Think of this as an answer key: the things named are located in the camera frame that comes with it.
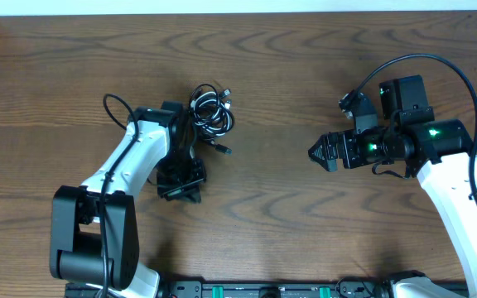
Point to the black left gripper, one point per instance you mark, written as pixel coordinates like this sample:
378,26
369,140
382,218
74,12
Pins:
193,185

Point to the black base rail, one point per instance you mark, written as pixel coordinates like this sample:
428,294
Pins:
351,287

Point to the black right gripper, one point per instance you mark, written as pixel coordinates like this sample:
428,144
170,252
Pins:
346,139

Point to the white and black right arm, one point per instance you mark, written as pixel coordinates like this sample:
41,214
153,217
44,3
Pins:
439,154

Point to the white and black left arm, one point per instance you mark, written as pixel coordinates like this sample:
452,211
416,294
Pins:
94,238

